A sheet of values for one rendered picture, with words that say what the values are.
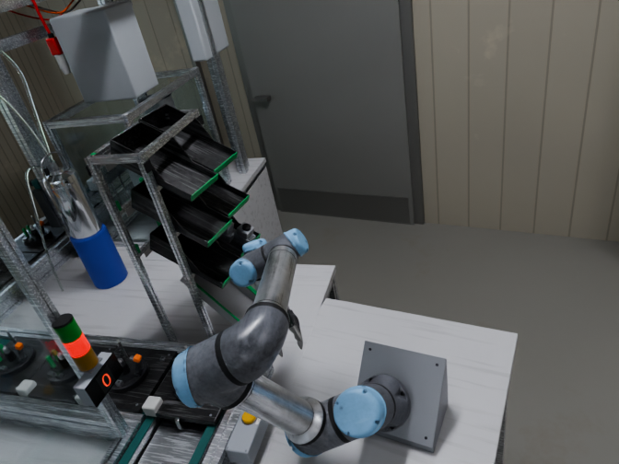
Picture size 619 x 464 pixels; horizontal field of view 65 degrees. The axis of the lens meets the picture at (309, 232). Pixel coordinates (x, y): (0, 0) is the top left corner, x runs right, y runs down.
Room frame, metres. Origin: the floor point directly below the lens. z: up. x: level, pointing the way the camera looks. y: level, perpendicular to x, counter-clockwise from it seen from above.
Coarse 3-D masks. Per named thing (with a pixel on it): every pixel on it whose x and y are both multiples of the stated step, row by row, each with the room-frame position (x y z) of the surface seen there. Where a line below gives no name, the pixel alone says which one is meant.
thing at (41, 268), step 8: (16, 240) 2.33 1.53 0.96; (56, 240) 2.24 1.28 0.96; (64, 240) 2.23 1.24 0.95; (48, 248) 2.18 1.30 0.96; (56, 248) 2.17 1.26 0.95; (64, 248) 2.21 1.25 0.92; (72, 248) 2.24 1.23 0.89; (40, 256) 2.11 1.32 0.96; (56, 256) 2.15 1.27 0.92; (64, 256) 2.19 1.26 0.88; (32, 264) 2.05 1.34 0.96; (40, 264) 2.05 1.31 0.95; (48, 264) 2.09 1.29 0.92; (56, 264) 2.13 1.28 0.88; (40, 272) 2.03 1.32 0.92; (48, 272) 2.08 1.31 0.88; (40, 280) 2.02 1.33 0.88
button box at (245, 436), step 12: (240, 420) 0.91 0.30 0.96; (240, 432) 0.87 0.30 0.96; (252, 432) 0.86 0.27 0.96; (264, 432) 0.90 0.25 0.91; (228, 444) 0.84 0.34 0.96; (240, 444) 0.83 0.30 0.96; (252, 444) 0.83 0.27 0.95; (228, 456) 0.83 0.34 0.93; (240, 456) 0.81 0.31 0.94; (252, 456) 0.82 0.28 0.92
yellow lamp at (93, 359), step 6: (90, 348) 0.94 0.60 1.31; (84, 354) 0.92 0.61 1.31; (90, 354) 0.93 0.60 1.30; (78, 360) 0.92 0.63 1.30; (84, 360) 0.92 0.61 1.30; (90, 360) 0.93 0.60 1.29; (96, 360) 0.94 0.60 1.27; (78, 366) 0.92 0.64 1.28; (84, 366) 0.92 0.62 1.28; (90, 366) 0.92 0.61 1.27
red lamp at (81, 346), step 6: (84, 336) 0.95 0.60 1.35; (72, 342) 0.92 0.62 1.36; (78, 342) 0.92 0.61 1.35; (84, 342) 0.93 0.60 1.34; (66, 348) 0.92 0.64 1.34; (72, 348) 0.92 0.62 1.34; (78, 348) 0.92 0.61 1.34; (84, 348) 0.93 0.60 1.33; (72, 354) 0.92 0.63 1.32; (78, 354) 0.92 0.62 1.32
